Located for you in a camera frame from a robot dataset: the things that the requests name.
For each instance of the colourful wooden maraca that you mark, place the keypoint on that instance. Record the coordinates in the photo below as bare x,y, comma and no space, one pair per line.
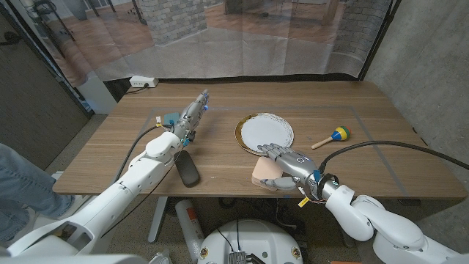
340,133

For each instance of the person leg in blue jeans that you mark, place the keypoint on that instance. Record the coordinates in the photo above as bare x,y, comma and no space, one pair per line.
22,183

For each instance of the white gold-rimmed paper plate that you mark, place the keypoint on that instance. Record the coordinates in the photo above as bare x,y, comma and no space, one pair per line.
265,130

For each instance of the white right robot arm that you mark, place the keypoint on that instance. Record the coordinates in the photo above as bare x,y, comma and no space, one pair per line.
395,229

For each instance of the dark grey glasses case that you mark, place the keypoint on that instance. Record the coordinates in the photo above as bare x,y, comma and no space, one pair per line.
187,168

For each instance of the white robot torso base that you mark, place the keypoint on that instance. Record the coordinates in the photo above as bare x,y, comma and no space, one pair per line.
256,238

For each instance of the white cylinder with orange label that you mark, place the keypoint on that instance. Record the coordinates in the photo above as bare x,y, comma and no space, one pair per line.
188,227

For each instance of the black backdrop stand pole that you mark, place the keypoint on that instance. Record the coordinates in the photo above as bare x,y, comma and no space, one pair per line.
47,58
377,41

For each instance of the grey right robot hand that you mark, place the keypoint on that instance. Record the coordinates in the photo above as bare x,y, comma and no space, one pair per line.
297,165

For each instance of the teal soap box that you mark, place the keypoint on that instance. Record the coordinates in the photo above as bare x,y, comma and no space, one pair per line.
170,118

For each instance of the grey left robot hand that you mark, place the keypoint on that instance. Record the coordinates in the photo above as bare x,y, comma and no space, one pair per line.
190,119

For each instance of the white power strip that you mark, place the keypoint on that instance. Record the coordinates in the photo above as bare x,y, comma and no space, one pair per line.
143,81

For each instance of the grey finned electronics module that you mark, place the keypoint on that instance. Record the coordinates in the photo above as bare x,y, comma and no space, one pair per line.
237,257

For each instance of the printed room backdrop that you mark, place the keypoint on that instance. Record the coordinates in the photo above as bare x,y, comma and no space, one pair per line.
227,47

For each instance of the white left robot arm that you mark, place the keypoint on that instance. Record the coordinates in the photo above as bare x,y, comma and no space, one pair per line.
124,187

